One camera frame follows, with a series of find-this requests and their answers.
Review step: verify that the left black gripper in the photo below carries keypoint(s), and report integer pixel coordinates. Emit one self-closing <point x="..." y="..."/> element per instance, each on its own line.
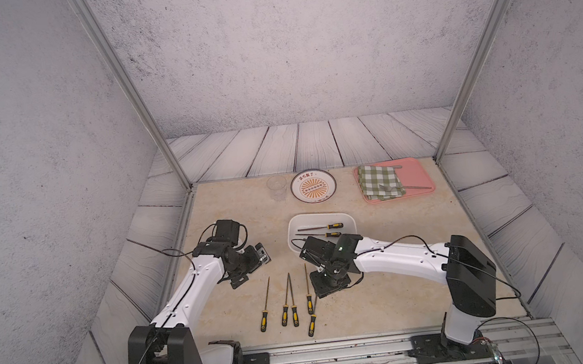
<point x="255" y="260"/>

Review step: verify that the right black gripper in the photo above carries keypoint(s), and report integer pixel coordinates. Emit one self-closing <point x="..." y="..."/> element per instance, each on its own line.
<point x="319" y="291"/>

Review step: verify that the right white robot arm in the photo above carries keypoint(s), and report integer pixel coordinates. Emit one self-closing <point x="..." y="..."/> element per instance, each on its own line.
<point x="459" y="264"/>

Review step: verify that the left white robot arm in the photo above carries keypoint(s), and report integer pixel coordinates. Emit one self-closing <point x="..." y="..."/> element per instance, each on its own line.
<point x="169" y="338"/>

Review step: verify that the white rectangular storage box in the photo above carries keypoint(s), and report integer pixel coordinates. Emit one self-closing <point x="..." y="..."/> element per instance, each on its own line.
<point x="315" y="220"/>

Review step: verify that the round orange patterned plate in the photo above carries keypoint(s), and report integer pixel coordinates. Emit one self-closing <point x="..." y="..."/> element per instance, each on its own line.
<point x="313" y="186"/>

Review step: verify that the clear plastic cup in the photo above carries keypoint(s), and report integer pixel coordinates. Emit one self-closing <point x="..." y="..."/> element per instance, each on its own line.
<point x="278" y="187"/>

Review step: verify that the metal utensil on tray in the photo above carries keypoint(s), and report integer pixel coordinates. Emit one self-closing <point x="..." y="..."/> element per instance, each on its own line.
<point x="414" y="187"/>

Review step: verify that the green checkered cloth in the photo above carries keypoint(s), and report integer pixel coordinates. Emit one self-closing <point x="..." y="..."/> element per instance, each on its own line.
<point x="380" y="183"/>

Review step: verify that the pink plastic tray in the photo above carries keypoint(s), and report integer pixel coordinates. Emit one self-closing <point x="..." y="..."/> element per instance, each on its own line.
<point x="410" y="172"/>

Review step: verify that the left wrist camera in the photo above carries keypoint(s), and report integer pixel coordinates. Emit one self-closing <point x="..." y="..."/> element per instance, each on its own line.
<point x="226" y="231"/>

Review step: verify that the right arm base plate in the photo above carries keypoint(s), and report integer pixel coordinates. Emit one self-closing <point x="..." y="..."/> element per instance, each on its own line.
<point x="437" y="349"/>

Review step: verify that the left aluminium frame post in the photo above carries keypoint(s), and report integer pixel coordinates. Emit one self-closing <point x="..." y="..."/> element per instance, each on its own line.
<point x="103" y="45"/>

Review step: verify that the aluminium frame post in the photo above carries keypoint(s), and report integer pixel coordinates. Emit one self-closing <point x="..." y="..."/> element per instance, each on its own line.
<point x="103" y="45"/>
<point x="487" y="37"/>

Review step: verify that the aluminium front rail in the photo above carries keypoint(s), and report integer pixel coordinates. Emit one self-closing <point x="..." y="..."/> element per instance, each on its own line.
<point x="520" y="341"/>

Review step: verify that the right aluminium frame post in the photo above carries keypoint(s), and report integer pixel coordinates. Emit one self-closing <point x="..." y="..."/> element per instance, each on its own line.
<point x="487" y="37"/>

